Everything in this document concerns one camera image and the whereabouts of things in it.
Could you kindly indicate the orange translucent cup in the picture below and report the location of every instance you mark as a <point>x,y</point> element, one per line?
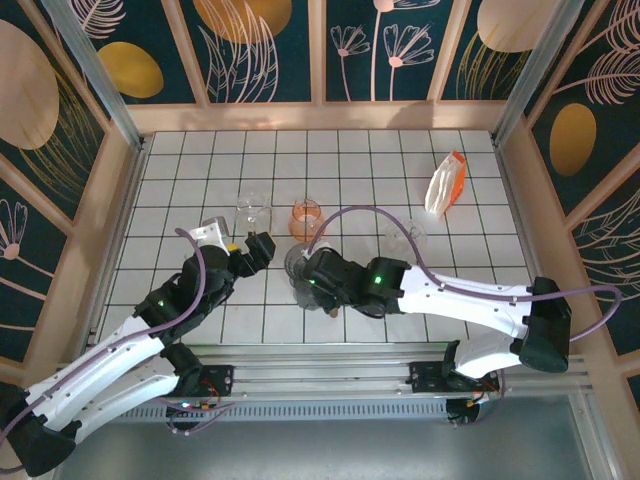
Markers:
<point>305,225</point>

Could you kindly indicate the clear glass dripper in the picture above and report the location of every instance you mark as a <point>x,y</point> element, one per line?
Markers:
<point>412,230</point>

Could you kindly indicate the orange white filter pack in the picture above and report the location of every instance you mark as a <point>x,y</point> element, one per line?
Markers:
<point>445,185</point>

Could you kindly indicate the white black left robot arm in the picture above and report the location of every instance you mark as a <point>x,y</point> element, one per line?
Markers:
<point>100,360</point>

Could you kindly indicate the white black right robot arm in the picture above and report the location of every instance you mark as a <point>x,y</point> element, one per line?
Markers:
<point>465,300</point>

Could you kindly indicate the perforated metal strip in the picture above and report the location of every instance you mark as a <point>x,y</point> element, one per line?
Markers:
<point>325,411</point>

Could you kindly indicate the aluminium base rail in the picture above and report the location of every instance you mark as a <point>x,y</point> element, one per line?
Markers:
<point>320,372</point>

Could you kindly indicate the aluminium side rail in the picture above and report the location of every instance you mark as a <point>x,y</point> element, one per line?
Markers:
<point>524,240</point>
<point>120,240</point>

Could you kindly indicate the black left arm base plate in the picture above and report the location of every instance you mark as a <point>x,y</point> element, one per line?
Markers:
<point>220,380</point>

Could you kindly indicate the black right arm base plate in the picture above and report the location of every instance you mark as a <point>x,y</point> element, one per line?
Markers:
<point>425,377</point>

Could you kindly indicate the aluminium frame post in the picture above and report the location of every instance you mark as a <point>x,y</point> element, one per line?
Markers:
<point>536,70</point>
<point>96,70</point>

